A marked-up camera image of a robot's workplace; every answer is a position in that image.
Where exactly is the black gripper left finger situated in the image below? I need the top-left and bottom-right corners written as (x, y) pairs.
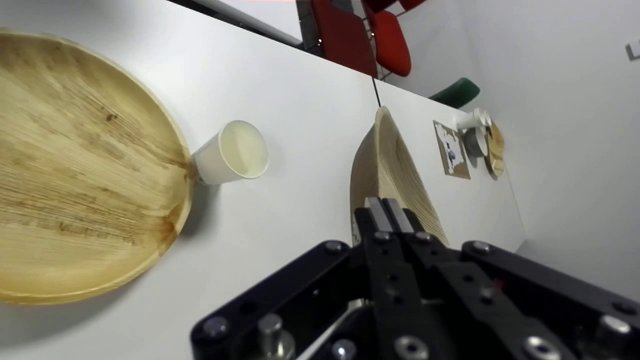
top-left (190, 196), bottom-right (428, 360)

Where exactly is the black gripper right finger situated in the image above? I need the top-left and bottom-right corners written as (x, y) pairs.
top-left (387, 196), bottom-right (640, 360)

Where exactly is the bamboo steamer basket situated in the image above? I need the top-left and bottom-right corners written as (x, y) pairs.
top-left (347, 106), bottom-right (449, 246)
top-left (0, 28), bottom-right (197, 308)

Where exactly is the brown paper plate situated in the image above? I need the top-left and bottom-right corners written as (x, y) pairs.
top-left (481, 114), bottom-right (508, 179)
top-left (489, 117), bottom-right (510, 166)

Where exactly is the green chair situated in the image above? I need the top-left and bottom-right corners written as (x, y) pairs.
top-left (428, 75), bottom-right (481, 109)

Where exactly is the red office chair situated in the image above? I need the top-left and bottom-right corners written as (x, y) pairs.
top-left (308, 0), bottom-right (428, 80)

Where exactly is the small white bowl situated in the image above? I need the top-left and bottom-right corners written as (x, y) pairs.
top-left (459, 108), bottom-right (489, 168)

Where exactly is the white paper cup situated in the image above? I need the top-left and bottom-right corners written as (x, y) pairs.
top-left (190, 117), bottom-right (272, 188)

